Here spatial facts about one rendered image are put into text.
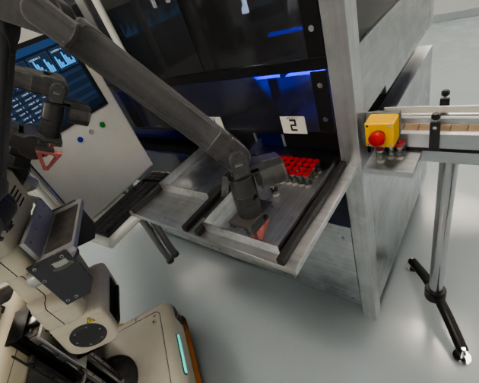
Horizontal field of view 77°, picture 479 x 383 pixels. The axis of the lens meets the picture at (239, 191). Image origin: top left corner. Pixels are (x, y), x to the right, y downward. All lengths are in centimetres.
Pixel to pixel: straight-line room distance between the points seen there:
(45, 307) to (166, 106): 69
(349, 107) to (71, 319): 98
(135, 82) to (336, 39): 47
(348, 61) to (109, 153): 106
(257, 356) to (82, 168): 117
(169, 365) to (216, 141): 108
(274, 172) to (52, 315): 74
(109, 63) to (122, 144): 96
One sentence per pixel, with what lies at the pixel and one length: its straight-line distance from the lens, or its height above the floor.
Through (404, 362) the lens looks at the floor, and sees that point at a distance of 157.
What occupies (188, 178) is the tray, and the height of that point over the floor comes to 88.
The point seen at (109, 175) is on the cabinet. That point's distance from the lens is 147.
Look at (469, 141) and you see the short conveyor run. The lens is 99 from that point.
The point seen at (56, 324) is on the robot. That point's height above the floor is 83.
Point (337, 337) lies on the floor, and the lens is 161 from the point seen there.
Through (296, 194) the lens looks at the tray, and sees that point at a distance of 90.
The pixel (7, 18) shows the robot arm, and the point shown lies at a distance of 58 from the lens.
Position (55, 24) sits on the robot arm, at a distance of 55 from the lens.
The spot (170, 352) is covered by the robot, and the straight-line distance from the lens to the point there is 149.
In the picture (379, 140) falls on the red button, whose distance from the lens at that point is 85.
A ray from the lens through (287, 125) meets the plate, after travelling 98.
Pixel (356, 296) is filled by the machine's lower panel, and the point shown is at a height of 15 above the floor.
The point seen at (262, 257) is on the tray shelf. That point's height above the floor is 88.
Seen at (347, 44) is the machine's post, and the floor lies 123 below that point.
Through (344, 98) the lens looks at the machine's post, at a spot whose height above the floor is 110.
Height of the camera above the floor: 144
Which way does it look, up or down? 35 degrees down
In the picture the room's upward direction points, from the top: 22 degrees counter-clockwise
